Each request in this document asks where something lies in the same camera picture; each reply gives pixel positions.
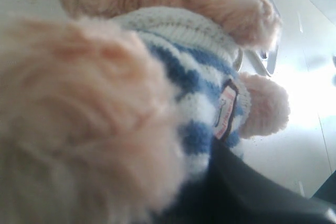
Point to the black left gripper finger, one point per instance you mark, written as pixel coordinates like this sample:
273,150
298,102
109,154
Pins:
232,192

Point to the teddy bear striped sweater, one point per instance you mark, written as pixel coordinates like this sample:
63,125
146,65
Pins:
109,116

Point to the steel bowl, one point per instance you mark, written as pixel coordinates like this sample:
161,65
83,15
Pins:
266,60

